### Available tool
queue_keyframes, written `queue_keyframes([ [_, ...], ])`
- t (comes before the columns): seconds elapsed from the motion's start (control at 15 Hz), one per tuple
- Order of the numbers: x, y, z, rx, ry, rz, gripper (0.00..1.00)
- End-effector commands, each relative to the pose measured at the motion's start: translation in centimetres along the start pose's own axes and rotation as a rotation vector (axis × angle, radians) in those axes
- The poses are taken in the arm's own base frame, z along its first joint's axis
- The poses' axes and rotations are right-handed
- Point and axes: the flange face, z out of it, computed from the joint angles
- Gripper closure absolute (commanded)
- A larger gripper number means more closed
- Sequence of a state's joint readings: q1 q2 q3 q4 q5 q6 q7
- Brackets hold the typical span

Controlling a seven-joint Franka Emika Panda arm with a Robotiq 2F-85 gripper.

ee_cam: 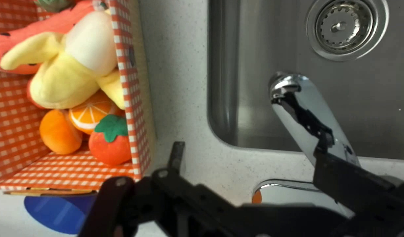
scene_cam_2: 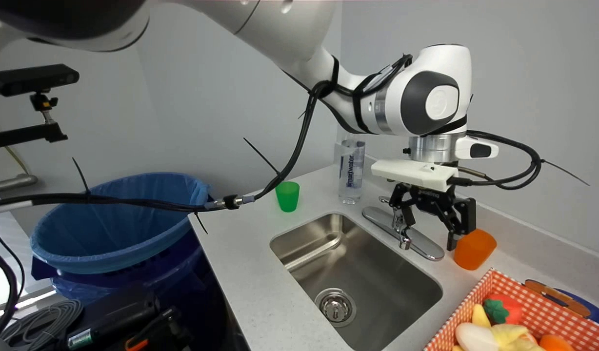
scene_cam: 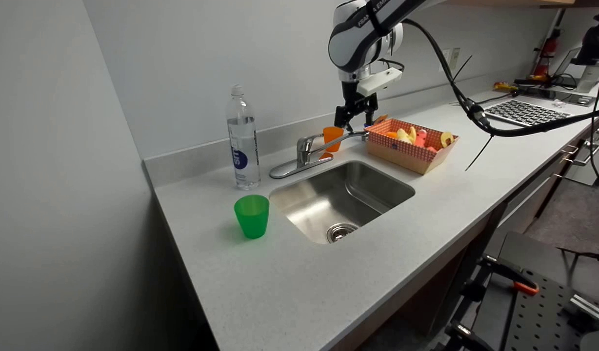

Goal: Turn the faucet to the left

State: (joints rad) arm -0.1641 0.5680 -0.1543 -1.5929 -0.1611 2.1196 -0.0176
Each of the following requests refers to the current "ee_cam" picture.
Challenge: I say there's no pink plush toy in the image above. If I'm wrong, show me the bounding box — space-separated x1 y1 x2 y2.
0 0 96 74

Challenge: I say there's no orange checkered cardboard box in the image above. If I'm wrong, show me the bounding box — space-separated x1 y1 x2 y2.
0 0 158 195

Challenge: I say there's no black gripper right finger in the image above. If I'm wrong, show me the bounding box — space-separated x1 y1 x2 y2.
312 130 404 237

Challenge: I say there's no red tomato plush toy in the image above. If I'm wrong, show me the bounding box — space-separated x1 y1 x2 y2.
87 115 133 167

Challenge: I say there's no stainless steel sink basin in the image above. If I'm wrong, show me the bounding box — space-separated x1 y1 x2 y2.
206 0 404 162

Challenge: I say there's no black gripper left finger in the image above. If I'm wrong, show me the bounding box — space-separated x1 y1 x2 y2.
77 140 272 237

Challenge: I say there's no yellow banana plush toy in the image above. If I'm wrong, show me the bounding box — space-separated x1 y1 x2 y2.
0 11 128 111

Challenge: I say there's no orange mandarin plush toy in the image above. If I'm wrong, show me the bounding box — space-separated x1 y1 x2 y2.
38 109 84 156

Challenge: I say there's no metal sink drain strainer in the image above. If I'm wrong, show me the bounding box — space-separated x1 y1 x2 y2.
304 0 391 62

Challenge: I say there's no green plush toy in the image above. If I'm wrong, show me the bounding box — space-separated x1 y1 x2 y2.
34 0 76 13

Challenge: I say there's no blue plastic disc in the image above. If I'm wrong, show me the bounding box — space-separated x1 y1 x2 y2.
22 194 100 236

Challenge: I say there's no orange plastic cup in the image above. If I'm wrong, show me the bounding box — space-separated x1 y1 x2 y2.
250 188 264 206

